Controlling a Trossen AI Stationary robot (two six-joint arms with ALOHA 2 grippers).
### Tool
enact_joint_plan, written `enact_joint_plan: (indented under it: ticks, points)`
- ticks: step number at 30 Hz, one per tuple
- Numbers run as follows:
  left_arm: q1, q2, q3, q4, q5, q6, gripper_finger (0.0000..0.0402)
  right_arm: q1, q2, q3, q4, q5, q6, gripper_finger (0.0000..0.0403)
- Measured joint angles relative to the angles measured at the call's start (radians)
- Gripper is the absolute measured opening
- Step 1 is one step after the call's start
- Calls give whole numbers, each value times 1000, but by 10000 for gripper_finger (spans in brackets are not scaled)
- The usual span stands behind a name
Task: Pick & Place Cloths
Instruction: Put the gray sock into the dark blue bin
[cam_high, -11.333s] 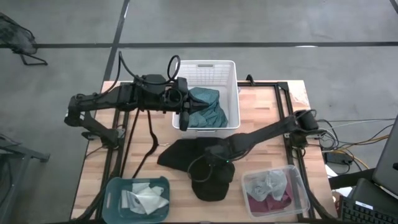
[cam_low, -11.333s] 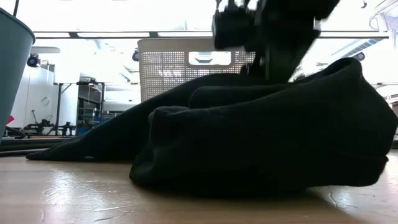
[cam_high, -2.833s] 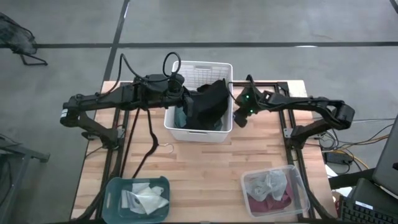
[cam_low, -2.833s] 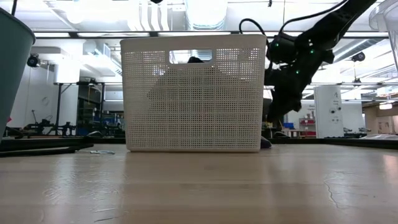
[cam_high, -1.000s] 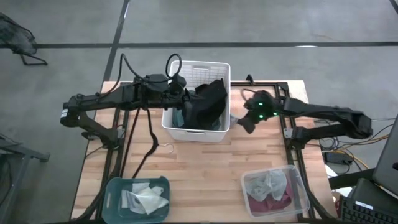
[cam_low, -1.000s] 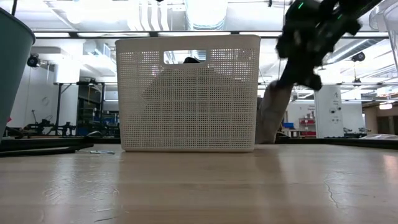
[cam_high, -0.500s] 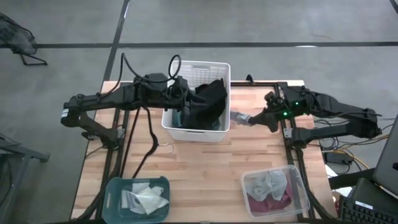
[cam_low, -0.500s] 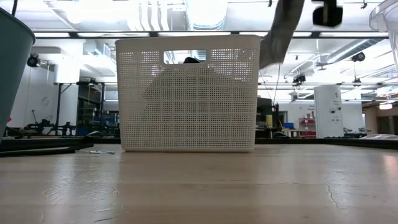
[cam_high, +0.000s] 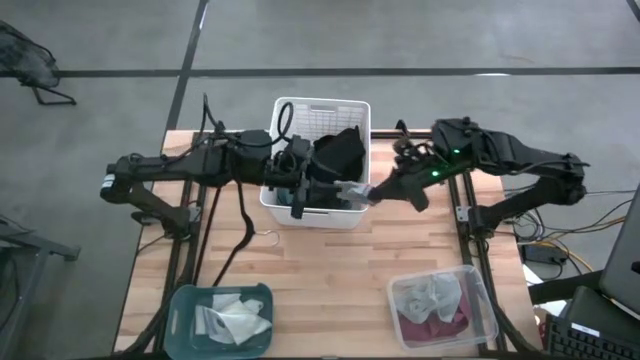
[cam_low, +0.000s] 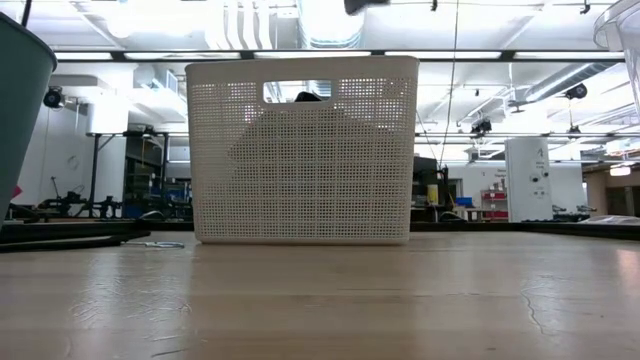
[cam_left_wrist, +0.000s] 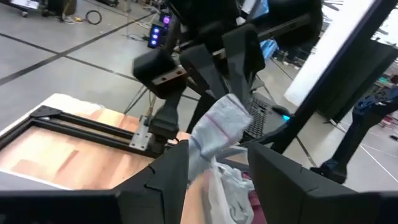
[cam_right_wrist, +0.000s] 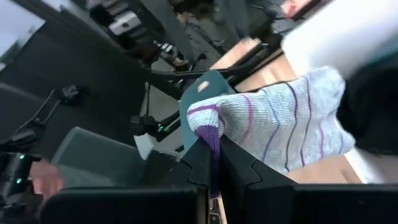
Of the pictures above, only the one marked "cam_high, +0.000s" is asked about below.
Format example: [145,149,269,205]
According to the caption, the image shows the black flat stand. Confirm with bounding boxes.
[527,269,640,342]

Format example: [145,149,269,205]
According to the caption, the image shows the teal plastic bin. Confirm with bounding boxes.
[163,282,275,360]

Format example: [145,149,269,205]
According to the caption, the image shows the black cloth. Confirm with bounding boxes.
[310,126,367,184]

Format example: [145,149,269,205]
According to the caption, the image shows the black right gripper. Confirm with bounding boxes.
[370,159,452,213]

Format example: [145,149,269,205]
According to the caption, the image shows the grey laptop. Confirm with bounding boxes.
[598,183,640,318]

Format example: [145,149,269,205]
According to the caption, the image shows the light grey crumpled cloth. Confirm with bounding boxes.
[394,272,464,325]

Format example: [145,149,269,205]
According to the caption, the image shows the black mesh chair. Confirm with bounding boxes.
[0,19,78,107]

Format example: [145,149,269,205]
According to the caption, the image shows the yellow cable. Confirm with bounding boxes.
[548,241,597,274]

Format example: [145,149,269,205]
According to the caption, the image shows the white cloth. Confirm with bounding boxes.
[207,293,274,347]

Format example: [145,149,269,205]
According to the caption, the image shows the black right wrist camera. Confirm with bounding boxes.
[397,141,432,166]

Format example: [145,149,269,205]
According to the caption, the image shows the black power adapter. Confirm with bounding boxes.
[521,242,569,267]

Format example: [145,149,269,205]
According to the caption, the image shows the dark teal cloth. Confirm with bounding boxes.
[275,185,302,208]

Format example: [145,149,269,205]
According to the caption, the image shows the black keyboard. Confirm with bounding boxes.
[544,313,640,360]

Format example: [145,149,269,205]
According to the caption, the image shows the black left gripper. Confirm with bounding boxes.
[269,155,343,222]

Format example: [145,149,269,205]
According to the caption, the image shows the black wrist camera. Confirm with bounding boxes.
[397,141,432,166]
[287,133,313,157]

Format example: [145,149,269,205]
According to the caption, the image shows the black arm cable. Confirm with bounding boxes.
[201,92,227,137]

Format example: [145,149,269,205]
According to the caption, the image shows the pale grey cloth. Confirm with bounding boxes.
[193,304,221,337]

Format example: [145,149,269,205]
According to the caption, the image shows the white perforated plastic basket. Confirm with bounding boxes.
[258,96,372,231]

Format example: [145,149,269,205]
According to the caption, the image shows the black looped cable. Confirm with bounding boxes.
[269,101,297,149]

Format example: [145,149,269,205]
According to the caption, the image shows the black clothes hanger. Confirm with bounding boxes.
[212,178,282,289]

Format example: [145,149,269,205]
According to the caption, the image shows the maroon cloth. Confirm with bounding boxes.
[399,292,474,344]

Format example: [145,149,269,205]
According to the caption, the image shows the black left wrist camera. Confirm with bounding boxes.
[287,133,313,157]

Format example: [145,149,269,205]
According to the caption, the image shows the grey metal stand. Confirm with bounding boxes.
[0,214,83,360]

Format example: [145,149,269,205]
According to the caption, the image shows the clear plastic bin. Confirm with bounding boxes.
[386,264,500,352]

